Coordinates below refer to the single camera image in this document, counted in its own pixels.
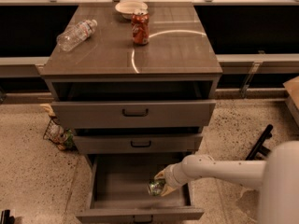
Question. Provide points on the wooden table corner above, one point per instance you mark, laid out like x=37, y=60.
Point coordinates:
x=292, y=102

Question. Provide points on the black object bottom left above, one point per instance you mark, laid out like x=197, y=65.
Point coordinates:
x=6, y=217

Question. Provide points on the top grey drawer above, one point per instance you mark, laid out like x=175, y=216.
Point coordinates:
x=113, y=115

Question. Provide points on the grey drawer cabinet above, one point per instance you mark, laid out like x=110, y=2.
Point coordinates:
x=178, y=64

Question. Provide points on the red soda can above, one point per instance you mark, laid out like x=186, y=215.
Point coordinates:
x=140, y=26

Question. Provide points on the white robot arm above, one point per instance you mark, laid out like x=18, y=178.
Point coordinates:
x=277, y=179

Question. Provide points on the middle grey drawer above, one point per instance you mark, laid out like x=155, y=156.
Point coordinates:
x=108, y=144

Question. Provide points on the white bowl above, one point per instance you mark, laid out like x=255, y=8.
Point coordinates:
x=127, y=8

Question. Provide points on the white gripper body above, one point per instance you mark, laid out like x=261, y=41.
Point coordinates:
x=170, y=175

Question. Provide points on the green soda can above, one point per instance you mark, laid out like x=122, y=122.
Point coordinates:
x=156, y=187

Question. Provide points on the grey drawer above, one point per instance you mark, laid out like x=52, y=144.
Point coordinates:
x=113, y=115
x=119, y=191
x=108, y=144

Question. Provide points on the bottom grey drawer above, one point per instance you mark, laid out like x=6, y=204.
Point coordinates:
x=119, y=191

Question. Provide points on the clear plastic water bottle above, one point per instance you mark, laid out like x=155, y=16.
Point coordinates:
x=75, y=35

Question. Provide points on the wire basket with items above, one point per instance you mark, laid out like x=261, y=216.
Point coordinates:
x=62, y=138

